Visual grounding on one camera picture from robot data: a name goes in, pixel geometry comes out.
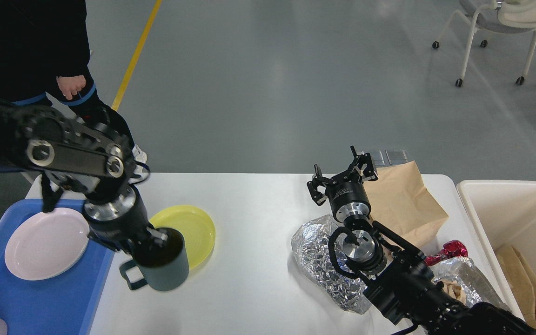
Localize person in black clothes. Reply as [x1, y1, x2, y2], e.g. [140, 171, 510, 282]
[0, 0, 148, 182]

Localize white rolling chair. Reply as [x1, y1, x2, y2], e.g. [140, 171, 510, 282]
[432, 0, 536, 87]

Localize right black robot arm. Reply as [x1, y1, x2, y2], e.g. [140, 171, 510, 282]
[307, 146, 536, 335]

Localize grey floor outlet plates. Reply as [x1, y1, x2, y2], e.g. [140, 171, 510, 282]
[365, 149, 411, 168]

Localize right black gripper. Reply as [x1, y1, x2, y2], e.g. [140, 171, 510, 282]
[307, 146, 379, 223]

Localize large crumpled foil ball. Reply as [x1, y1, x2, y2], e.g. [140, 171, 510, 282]
[291, 214, 372, 315]

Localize brown paper bag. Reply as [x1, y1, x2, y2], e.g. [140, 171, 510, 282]
[363, 161, 449, 247]

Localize red foil wrapper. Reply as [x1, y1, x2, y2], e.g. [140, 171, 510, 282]
[425, 240, 469, 266]

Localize dark green mug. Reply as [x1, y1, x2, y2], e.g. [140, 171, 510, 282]
[119, 228, 189, 291]

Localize pink plate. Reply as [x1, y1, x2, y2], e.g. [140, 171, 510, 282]
[4, 208, 89, 281]

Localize brown paper in bin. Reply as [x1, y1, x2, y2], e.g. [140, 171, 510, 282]
[496, 245, 536, 329]

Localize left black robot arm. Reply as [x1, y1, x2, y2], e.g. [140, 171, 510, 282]
[0, 99, 168, 255]

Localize yellow plate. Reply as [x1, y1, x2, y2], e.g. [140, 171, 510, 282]
[150, 204, 216, 269]

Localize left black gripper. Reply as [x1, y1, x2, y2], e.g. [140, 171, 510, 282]
[83, 186, 168, 254]

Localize blue plastic tray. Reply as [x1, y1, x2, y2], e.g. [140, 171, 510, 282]
[0, 199, 114, 335]

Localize white plastic bin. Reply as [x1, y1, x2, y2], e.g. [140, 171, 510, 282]
[457, 180, 536, 315]

